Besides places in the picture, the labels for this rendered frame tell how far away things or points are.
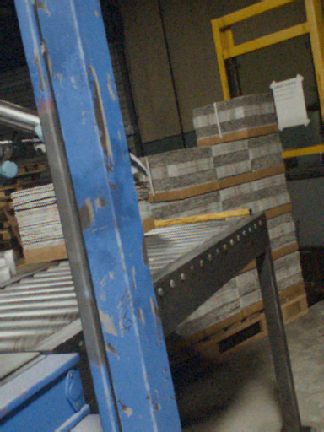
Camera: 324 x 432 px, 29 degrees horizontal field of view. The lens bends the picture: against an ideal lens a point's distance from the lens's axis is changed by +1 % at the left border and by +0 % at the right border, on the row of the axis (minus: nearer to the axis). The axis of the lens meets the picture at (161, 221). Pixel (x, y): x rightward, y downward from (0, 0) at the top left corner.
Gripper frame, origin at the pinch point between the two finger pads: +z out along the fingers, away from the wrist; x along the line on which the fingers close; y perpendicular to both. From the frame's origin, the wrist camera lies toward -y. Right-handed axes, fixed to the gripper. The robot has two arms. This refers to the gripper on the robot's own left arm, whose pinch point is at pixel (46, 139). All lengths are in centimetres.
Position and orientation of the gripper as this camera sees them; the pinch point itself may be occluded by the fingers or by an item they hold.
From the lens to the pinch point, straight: 308.7
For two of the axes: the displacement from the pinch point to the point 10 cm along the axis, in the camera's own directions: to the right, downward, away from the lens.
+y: 1.0, 9.7, 2.1
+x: 6.3, 1.0, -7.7
